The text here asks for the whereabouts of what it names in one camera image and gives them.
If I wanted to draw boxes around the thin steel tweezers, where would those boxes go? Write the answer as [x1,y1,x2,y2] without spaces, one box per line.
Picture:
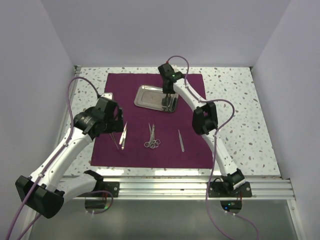
[109,133,119,150]

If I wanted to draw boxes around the purple cloth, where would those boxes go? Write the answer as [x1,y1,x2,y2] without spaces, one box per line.
[91,73,213,169]

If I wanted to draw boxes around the steel clamp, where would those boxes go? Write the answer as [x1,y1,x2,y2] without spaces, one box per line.
[144,123,153,148]

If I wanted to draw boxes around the steel forceps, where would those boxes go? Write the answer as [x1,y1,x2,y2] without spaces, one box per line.
[144,124,157,149]

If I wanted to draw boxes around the steel scissors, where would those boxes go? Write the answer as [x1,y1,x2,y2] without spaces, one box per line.
[150,124,161,149]

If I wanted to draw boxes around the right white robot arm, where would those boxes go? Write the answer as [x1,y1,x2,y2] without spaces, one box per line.
[161,72,245,197]

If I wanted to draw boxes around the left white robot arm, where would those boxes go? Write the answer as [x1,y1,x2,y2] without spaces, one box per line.
[15,93,124,219]

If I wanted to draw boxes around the steel instrument tray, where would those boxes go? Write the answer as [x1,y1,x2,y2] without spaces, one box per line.
[134,85,179,113]

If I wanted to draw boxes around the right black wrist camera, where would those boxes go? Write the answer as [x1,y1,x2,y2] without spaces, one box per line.
[157,63,175,80]

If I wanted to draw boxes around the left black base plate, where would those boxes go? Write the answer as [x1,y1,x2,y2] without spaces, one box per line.
[82,181,120,198]

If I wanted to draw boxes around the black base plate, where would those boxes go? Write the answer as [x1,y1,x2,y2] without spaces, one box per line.
[82,181,120,198]
[208,178,253,198]

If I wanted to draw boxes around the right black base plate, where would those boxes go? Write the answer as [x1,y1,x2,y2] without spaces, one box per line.
[208,178,253,198]

